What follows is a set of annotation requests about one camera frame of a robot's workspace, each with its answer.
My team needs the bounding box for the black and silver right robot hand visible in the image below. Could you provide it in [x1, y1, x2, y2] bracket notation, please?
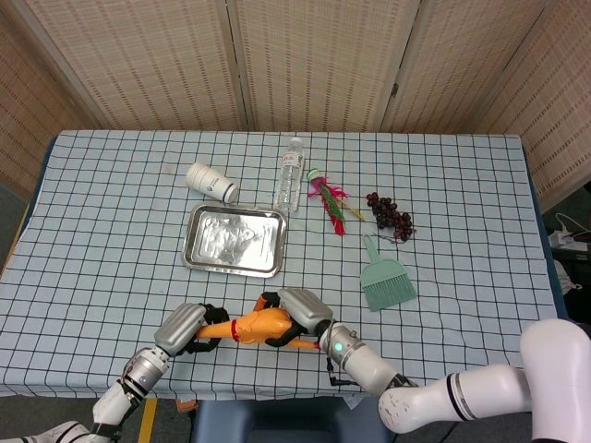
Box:
[257, 288, 334, 350]

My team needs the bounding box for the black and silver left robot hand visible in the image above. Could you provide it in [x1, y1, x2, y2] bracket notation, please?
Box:
[153, 302, 231, 357]

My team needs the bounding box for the yellow rubber chicken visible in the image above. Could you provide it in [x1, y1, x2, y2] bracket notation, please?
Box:
[196, 307, 324, 354]

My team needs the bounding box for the mint green hand brush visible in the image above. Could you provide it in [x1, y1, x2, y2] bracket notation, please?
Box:
[360, 233, 416, 313]

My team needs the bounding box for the silver metal tray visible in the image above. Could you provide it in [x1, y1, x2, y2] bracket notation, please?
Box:
[180, 204, 288, 280]

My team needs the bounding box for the red green feather shuttlecock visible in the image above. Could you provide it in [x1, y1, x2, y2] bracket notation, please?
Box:
[306, 168, 367, 237]

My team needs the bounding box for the dark blue chair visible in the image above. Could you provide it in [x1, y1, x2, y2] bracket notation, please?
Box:
[191, 397, 392, 443]

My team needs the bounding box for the clear plastic water bottle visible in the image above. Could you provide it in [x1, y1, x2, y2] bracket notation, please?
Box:
[271, 137, 307, 214]

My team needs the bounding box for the dark red grape bunch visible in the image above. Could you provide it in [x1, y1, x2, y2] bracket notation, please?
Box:
[366, 192, 416, 245]

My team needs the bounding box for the white pill bottle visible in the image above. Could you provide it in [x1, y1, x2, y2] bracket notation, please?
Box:
[185, 162, 240, 204]

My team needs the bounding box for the light blue checkered tablecloth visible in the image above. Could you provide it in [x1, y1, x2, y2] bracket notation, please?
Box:
[0, 129, 573, 402]

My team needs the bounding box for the beige woven folding screen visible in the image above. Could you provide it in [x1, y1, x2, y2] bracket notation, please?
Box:
[0, 0, 591, 213]

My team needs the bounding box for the white cloth bag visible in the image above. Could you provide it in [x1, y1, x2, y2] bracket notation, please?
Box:
[552, 259, 584, 296]

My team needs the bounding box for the white power strip with plugs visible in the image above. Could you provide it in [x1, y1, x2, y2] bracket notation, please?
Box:
[548, 211, 591, 253]

